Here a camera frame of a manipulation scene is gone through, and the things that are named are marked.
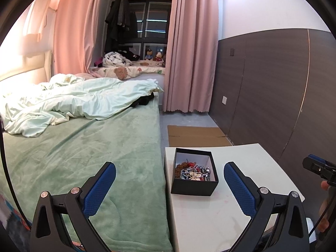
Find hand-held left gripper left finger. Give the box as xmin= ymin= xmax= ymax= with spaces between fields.
xmin=30 ymin=161 xmax=117 ymax=252

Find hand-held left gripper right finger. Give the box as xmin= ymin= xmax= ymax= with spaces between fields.
xmin=223 ymin=162 xmax=310 ymax=252

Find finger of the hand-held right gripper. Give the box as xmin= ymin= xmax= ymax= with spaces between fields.
xmin=302 ymin=154 xmax=336 ymax=187

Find black box white inside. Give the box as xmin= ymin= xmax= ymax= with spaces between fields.
xmin=171 ymin=148 xmax=219 ymax=197

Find pile of mixed bracelets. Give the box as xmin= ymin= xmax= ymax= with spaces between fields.
xmin=175 ymin=159 xmax=212 ymax=182

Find person's right hand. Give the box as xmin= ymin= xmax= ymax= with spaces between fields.
xmin=318 ymin=181 xmax=332 ymax=233

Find green bed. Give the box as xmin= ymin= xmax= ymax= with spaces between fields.
xmin=0 ymin=100 xmax=174 ymax=252

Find flat brown cardboard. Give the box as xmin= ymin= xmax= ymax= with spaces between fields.
xmin=167 ymin=125 xmax=233 ymax=147

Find pale green duvet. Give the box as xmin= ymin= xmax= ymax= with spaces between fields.
xmin=0 ymin=73 xmax=164 ymax=137

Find colourful patterned mat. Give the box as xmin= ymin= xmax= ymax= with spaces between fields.
xmin=0 ymin=189 xmax=32 ymax=252

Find black cloth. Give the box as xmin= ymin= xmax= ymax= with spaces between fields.
xmin=130 ymin=93 xmax=155 ymax=108

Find bear print blanket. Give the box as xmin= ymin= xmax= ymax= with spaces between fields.
xmin=89 ymin=65 xmax=166 ymax=81

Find white spotted plush blanket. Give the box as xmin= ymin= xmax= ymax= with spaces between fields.
xmin=102 ymin=52 xmax=133 ymax=67

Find black plush toy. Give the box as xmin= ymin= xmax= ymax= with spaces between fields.
xmin=118 ymin=48 xmax=141 ymax=61

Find cream padded headboard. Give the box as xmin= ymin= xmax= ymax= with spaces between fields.
xmin=0 ymin=50 xmax=53 ymax=96

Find pink curtain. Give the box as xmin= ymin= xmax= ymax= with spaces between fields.
xmin=54 ymin=0 xmax=107 ymax=74
xmin=163 ymin=0 xmax=219 ymax=113

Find hanging dark clothes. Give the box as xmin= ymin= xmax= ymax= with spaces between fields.
xmin=105 ymin=0 xmax=138 ymax=53

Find dark window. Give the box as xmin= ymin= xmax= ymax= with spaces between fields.
xmin=126 ymin=1 xmax=170 ymax=61

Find black cable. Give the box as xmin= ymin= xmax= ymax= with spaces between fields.
xmin=308 ymin=197 xmax=330 ymax=240

